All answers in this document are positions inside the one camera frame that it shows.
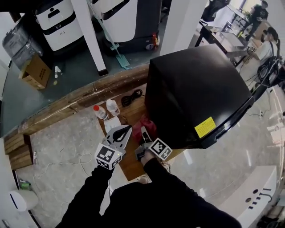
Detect worn wooden ledge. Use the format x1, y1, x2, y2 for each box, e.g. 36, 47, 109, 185
17, 63, 150, 135

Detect white curved counter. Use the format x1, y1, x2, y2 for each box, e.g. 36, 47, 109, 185
213, 166, 279, 223

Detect teal flat mop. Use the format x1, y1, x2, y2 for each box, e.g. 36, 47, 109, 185
93, 13, 132, 70

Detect white-capped clear plastic bottle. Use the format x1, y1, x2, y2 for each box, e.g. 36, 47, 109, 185
106, 99, 121, 116

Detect black metal table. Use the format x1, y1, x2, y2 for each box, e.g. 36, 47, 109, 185
195, 19, 251, 67

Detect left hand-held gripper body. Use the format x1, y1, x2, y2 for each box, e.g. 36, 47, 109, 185
94, 139, 126, 171

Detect black grey backpack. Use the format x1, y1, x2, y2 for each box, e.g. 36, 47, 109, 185
257, 55, 281, 83

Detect coiled black power cord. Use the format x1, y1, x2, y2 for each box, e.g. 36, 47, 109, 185
121, 89, 145, 107

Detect wooden steps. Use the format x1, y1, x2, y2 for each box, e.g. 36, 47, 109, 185
3, 133, 34, 171

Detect large black white service robot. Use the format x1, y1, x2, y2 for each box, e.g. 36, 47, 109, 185
89, 0, 162, 54

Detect person's left forearm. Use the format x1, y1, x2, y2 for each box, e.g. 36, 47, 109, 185
73, 164, 116, 201

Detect white spray bottle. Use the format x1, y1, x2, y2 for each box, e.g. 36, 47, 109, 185
53, 65, 63, 79

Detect pink cloth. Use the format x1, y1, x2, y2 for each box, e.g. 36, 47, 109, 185
131, 114, 158, 143

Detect person's black clothed torso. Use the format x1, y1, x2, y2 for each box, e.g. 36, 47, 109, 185
55, 169, 242, 228

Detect white cable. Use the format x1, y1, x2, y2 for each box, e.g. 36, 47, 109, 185
32, 152, 93, 221

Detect black mini fridge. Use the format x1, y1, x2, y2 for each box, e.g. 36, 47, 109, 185
144, 43, 255, 150

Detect white green wipes packet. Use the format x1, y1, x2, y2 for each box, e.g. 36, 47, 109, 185
104, 117, 122, 133

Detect small white service robot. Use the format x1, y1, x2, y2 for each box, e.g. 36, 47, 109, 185
35, 0, 86, 56

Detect red-capped clear plastic bottle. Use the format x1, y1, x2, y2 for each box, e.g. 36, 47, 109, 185
93, 105, 110, 121

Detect brown cardboard box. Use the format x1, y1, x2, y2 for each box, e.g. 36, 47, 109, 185
18, 54, 52, 90

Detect wooden platform board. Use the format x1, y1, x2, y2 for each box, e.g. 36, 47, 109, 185
98, 83, 185, 182

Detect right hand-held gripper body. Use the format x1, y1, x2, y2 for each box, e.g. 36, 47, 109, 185
134, 137, 173, 161

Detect person's right forearm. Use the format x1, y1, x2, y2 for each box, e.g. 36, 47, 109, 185
141, 153, 196, 201

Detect green can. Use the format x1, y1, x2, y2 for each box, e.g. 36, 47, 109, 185
19, 179, 32, 190

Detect black office chair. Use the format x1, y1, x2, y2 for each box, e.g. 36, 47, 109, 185
201, 0, 230, 22

